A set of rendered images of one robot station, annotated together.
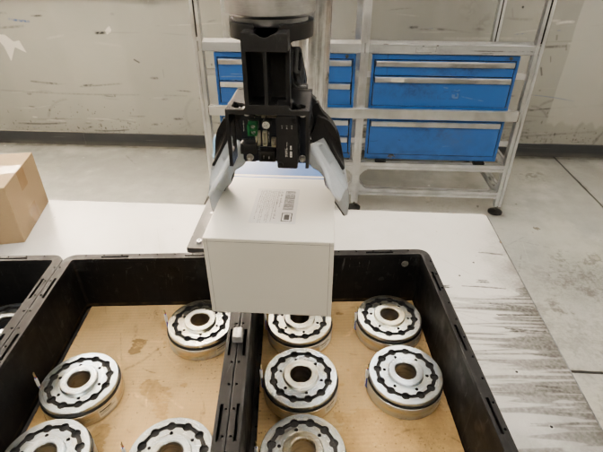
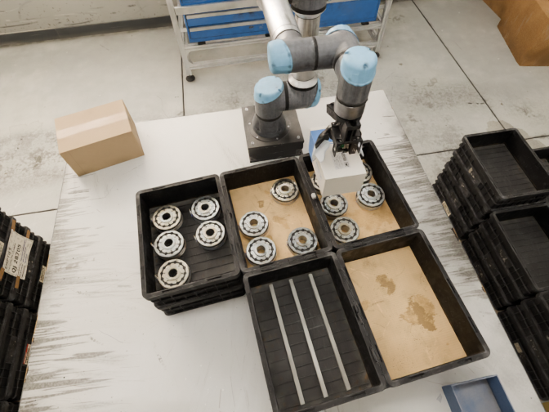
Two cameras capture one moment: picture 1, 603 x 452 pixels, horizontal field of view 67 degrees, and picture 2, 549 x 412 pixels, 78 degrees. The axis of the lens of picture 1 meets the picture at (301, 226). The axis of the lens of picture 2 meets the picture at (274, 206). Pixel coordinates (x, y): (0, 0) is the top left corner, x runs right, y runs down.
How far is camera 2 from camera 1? 66 cm
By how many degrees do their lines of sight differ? 27
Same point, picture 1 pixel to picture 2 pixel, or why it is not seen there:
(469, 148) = (359, 13)
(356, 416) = (355, 212)
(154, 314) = (259, 188)
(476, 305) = (385, 148)
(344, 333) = not seen: hidden behind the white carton
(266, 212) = (339, 163)
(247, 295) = (335, 190)
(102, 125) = (69, 20)
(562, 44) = not seen: outside the picture
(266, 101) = (350, 140)
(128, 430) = (278, 235)
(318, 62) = not seen: hidden behind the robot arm
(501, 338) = (397, 163)
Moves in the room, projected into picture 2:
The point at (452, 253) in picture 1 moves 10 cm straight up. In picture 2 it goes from (370, 119) to (374, 104)
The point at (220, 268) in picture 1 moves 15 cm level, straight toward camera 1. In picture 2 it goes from (328, 185) to (357, 226)
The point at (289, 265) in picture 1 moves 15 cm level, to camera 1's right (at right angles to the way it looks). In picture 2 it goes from (350, 181) to (399, 171)
